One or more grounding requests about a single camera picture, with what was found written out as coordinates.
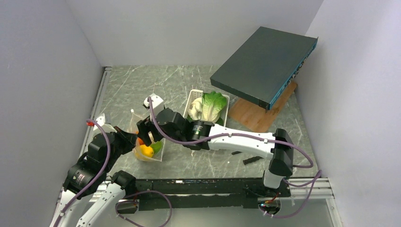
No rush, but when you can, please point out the light green round fruit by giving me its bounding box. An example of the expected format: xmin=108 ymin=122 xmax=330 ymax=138
xmin=150 ymin=141 xmax=163 ymax=155

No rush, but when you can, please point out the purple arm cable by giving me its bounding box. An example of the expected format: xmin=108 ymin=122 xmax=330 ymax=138
xmin=53 ymin=119 xmax=173 ymax=227
xmin=147 ymin=96 xmax=323 ymax=219

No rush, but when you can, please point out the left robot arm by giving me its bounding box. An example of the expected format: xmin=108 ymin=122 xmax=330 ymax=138
xmin=51 ymin=126 xmax=138 ymax=227

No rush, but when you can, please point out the white perforated plastic basket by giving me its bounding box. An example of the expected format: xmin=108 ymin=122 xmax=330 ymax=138
xmin=183 ymin=89 xmax=230 ymax=126

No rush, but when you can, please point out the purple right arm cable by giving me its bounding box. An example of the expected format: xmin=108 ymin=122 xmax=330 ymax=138
xmin=147 ymin=96 xmax=323 ymax=219

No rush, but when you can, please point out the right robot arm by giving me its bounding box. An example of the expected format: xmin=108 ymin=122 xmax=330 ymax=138
xmin=136 ymin=108 xmax=294 ymax=196

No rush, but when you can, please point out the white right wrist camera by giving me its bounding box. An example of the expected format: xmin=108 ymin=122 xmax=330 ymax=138
xmin=143 ymin=93 xmax=165 ymax=115

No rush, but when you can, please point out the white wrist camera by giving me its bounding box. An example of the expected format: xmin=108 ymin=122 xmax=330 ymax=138
xmin=143 ymin=93 xmax=165 ymax=115
xmin=86 ymin=113 xmax=117 ymax=135

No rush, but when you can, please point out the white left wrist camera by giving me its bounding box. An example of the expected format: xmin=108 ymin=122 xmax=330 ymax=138
xmin=86 ymin=113 xmax=117 ymax=135

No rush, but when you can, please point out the orange tangerine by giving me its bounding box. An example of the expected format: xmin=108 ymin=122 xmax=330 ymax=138
xmin=135 ymin=131 xmax=144 ymax=145

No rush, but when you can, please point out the small garlic bulb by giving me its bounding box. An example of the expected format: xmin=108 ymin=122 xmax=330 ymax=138
xmin=148 ymin=132 xmax=155 ymax=143

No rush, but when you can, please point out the polka dot zip top bag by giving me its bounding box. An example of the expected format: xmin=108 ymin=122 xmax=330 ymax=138
xmin=130 ymin=109 xmax=165 ymax=162

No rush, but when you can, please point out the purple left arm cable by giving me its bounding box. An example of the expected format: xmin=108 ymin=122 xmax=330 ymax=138
xmin=53 ymin=119 xmax=173 ymax=227

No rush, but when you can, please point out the dark network switch box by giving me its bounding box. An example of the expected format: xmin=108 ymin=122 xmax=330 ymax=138
xmin=210 ymin=26 xmax=318 ymax=111

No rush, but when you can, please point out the aluminium frame profile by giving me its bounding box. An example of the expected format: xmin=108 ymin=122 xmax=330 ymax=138
xmin=50 ymin=66 xmax=113 ymax=227

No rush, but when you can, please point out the green white cabbage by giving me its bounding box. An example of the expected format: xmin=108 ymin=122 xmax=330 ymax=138
xmin=201 ymin=91 xmax=227 ymax=123

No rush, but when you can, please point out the black hammer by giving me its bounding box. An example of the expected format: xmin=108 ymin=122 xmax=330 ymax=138
xmin=243 ymin=156 xmax=263 ymax=165

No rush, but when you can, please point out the wooden cutting board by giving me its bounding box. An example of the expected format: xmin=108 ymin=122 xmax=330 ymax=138
xmin=228 ymin=82 xmax=297 ymax=132

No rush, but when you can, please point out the white garlic cluster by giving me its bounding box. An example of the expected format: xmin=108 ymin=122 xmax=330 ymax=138
xmin=187 ymin=97 xmax=202 ymax=120

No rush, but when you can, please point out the yellow lemon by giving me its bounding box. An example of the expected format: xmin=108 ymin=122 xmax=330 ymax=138
xmin=140 ymin=145 xmax=154 ymax=158

